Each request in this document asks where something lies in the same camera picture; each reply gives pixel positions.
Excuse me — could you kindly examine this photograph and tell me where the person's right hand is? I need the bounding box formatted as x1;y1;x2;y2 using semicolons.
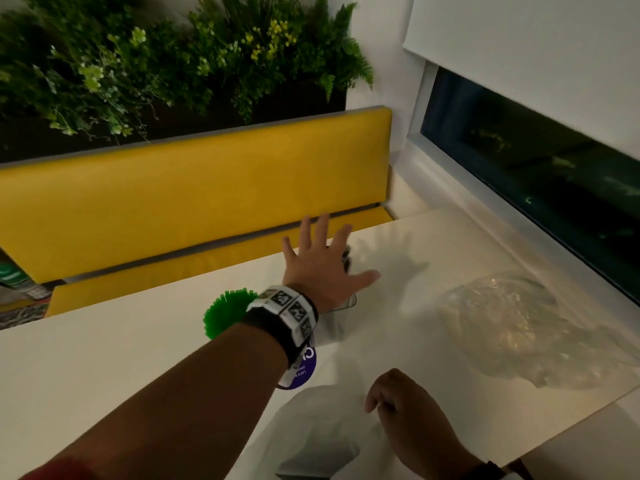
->
363;368;482;480

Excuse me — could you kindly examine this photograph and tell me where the person's left hand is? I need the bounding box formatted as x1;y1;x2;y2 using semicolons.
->
281;213;382;315

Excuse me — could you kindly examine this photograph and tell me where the square clear holder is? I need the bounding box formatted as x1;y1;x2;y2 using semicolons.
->
317;244;359;347

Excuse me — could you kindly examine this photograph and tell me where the stack of black straws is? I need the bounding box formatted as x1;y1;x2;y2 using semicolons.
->
275;438;362;480

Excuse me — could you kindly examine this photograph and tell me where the bunch of green straws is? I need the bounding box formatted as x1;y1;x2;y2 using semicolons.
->
201;287;260;341

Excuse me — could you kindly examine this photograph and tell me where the frosted clear plastic bag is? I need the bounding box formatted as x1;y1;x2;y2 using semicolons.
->
243;383;402;480

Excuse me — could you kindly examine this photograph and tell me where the thin clear plastic bag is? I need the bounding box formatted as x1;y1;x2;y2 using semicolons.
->
437;271;640;391

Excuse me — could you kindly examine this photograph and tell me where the person's left forearm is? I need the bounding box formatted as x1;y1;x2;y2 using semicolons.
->
19;322;291;480

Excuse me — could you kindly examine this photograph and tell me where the black left wristband with markers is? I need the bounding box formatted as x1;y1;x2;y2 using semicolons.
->
239;284;320;369

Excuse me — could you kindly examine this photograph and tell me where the purple round sign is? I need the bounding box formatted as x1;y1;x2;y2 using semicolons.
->
276;343;318;391

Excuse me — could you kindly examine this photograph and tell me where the yellow bench seat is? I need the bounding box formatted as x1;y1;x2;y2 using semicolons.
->
0;105;394;285

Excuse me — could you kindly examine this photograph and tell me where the yellow bench seat cushion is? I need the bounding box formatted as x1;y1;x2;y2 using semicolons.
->
45;205;395;319

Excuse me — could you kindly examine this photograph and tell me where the white table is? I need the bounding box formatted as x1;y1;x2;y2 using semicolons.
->
0;208;640;480

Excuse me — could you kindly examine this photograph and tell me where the dark window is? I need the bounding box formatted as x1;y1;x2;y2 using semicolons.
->
419;65;640;307

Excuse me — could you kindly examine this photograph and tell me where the green fire extinguisher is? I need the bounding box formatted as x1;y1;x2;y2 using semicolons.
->
0;262;53;301

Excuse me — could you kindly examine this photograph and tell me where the white roller blind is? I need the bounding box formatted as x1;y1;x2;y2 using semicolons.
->
402;0;640;163

